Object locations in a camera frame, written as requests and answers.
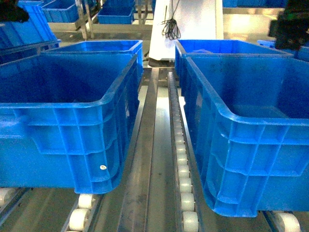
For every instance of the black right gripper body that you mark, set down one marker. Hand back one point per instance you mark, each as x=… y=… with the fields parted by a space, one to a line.
x=291 y=28

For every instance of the right front blue bin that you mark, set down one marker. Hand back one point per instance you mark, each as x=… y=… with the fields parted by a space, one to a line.
x=248 y=119

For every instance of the right rear blue bin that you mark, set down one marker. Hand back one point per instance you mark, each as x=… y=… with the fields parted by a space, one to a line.
x=185 y=48

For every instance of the white pillar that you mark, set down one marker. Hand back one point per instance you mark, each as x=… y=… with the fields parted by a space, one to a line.
x=196 y=20

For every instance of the blue bin behind rack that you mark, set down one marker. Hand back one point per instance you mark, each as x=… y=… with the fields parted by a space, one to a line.
x=116 y=15

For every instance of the left rear blue bin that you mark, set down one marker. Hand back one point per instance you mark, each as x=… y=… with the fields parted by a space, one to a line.
x=132 y=47

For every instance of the white roller track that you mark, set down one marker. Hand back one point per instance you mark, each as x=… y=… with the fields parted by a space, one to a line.
x=186 y=213

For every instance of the left front blue bin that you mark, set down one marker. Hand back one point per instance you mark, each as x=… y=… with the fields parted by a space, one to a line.
x=66 y=120

